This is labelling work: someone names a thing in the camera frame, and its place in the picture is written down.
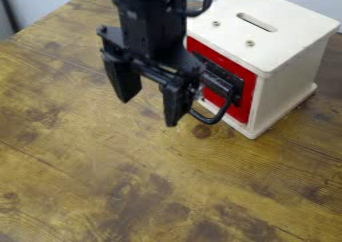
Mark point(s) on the red wooden drawer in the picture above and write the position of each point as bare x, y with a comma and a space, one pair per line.
241, 112

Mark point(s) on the black metal drawer handle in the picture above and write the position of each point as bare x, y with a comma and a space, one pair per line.
222, 89

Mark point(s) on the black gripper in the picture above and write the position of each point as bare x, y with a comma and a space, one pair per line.
143, 48

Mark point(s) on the dark pole at left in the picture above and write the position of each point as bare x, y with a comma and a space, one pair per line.
11, 16

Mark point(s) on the white wooden box cabinet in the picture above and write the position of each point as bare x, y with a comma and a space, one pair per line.
270, 42

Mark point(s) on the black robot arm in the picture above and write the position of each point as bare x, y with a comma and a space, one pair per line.
145, 48

